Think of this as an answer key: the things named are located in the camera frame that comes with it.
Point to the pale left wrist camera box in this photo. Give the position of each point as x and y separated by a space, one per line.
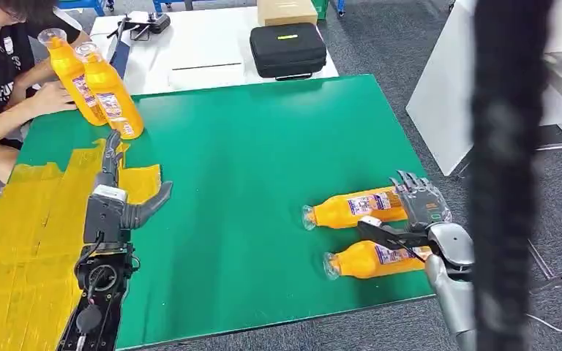
110 194

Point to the green table mat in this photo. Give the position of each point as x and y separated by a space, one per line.
242 194

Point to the black zip carrying case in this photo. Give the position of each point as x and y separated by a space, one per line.
288 51

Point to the blue flat folder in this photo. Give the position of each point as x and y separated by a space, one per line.
120 60

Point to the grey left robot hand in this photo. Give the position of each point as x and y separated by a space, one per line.
109 218

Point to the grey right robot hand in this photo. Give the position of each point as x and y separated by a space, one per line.
424 203

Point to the brown cardboard box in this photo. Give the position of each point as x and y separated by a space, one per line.
286 12

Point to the white panel table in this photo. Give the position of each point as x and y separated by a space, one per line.
450 87

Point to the black handheld device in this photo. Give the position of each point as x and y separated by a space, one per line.
143 24

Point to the green plastic crate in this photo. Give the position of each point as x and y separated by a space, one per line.
321 7

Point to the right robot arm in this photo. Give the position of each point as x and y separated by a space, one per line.
453 290

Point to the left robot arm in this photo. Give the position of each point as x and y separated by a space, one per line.
99 290

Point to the person's right hand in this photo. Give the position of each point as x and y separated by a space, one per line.
53 99

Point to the orange drink bottle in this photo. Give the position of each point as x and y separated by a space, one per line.
111 97
358 261
339 210
70 72

